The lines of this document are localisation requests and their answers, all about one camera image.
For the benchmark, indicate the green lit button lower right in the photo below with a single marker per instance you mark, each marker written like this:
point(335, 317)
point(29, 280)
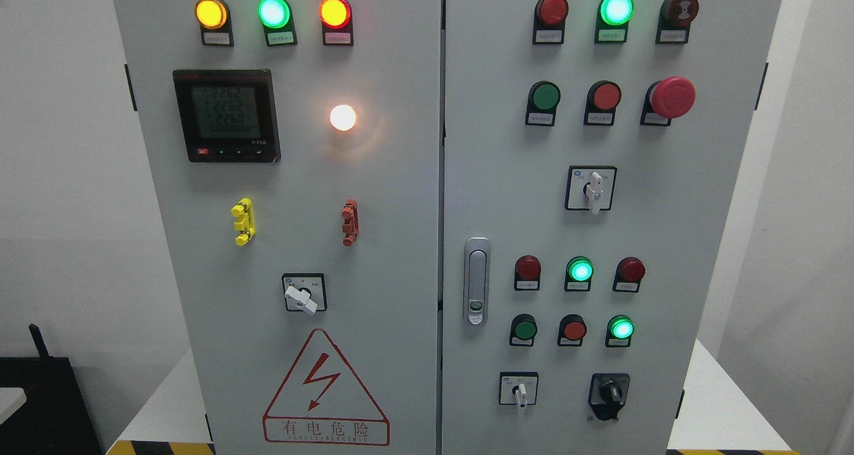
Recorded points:
point(619, 332)

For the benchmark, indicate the dark red indicator light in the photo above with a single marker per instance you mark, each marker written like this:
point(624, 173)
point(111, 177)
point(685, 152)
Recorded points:
point(527, 273)
point(628, 276)

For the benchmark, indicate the green push button lower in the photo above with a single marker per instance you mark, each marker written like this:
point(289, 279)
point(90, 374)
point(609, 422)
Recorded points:
point(523, 330)

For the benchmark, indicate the green push button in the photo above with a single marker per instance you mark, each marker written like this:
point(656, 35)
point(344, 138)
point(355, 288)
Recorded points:
point(523, 330)
point(542, 102)

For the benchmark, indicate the red emergency stop button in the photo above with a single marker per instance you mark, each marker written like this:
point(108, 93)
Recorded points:
point(666, 100)

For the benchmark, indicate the green indicator light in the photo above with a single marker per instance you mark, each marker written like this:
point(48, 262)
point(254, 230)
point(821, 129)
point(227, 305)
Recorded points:
point(612, 21)
point(578, 275)
point(278, 23)

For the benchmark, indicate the red terminal clip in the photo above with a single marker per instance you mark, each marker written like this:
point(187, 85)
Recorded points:
point(350, 222)

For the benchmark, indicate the red indicator light top right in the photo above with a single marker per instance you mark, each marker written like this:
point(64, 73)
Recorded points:
point(549, 22)

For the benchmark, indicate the red indicator light top left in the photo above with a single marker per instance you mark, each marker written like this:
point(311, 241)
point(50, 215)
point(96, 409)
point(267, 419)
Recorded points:
point(336, 17)

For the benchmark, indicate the green indicator light middle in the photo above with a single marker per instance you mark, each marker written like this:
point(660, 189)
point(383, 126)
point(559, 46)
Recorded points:
point(578, 275)

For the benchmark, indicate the left grey cabinet door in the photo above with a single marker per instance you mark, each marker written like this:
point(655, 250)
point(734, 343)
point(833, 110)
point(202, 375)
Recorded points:
point(382, 292)

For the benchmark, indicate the right grey cabinet door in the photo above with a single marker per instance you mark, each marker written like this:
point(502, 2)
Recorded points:
point(506, 181)

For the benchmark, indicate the left door white selector switch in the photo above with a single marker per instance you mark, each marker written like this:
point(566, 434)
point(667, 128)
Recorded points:
point(305, 292)

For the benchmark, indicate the dark red indicator light left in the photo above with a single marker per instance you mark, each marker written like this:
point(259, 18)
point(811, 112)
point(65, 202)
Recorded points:
point(527, 273)

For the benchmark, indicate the yellow terminal clip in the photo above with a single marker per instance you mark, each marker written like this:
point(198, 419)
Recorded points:
point(243, 214)

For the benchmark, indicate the green push button upper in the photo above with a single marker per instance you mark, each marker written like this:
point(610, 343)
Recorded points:
point(542, 102)

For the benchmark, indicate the green indicator light top right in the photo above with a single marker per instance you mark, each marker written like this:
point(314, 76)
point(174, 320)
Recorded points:
point(612, 21)

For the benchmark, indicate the grey cabinet door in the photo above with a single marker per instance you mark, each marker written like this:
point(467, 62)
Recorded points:
point(382, 292)
point(506, 181)

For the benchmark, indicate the red push button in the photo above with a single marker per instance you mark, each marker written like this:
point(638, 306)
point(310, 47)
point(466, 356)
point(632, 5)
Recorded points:
point(571, 331)
point(601, 102)

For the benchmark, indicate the right door upper selector switch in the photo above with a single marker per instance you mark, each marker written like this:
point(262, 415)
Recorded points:
point(590, 188)

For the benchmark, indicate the red push button upper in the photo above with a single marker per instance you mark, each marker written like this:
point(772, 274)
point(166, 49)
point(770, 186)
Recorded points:
point(601, 102)

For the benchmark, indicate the silver door swing handle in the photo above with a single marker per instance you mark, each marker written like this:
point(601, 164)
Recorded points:
point(476, 280)

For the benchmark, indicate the red electric hazard warning sticker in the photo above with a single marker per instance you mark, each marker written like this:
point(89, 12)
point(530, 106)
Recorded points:
point(323, 401)

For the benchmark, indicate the small white selector switch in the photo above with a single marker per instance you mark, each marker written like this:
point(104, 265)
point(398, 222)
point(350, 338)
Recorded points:
point(518, 388)

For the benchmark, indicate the black box with antenna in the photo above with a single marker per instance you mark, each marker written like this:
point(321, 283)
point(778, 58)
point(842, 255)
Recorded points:
point(54, 418)

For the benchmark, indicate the white glowing lamp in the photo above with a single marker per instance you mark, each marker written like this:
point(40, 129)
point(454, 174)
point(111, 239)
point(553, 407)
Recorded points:
point(343, 117)

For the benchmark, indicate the green indicator light top left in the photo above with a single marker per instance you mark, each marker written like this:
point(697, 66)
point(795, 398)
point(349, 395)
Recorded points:
point(278, 23)

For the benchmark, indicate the black rotary selector switch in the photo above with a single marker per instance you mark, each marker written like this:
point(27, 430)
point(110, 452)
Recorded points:
point(608, 394)

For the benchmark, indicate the red push button lower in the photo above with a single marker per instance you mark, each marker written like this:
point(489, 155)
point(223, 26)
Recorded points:
point(571, 331)

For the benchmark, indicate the yellow indicator light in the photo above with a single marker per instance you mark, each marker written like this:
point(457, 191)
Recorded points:
point(215, 20)

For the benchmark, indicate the black digital power meter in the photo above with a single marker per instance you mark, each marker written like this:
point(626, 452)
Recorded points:
point(228, 115)

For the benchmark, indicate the dark red indicator light right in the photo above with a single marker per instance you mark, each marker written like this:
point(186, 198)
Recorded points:
point(628, 276)

